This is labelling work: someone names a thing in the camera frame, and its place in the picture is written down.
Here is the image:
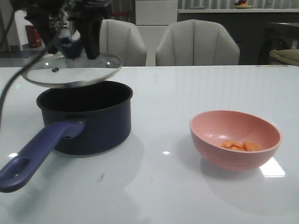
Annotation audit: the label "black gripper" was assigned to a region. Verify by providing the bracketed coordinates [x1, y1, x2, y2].
[24, 0, 112, 59]

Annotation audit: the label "glass lid with blue knob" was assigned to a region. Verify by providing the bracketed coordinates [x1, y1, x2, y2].
[21, 36, 123, 89]

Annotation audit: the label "dark blue saucepan purple handle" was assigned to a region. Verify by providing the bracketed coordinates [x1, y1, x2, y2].
[0, 81, 133, 193]

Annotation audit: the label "pink plastic bowl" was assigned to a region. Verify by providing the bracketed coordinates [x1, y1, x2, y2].
[190, 110, 282, 171]

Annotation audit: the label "orange ham slices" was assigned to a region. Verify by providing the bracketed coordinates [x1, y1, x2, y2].
[219, 140, 261, 152]

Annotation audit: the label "red bin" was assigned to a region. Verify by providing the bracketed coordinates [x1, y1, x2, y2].
[25, 25, 42, 48]

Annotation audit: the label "left grey upholstered chair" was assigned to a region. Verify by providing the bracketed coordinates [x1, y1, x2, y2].
[100, 19, 147, 67]

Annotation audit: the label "grey upholstered chair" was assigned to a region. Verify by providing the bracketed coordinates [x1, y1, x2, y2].
[100, 19, 147, 67]
[155, 20, 240, 66]

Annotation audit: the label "white cabinet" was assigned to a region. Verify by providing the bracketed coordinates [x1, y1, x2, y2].
[135, 0, 178, 66]

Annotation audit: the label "right grey upholstered chair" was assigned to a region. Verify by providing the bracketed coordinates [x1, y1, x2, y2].
[155, 20, 240, 66]

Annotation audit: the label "fruit plate on counter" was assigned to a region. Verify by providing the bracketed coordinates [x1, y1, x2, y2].
[233, 0, 253, 9]

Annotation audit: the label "dark grey counter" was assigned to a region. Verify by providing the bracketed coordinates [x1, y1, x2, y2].
[178, 8, 299, 65]

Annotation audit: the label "beige sofa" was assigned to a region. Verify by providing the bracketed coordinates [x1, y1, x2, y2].
[269, 49, 299, 66]

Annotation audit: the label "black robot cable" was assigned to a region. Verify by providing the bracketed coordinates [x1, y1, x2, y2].
[0, 0, 71, 131]

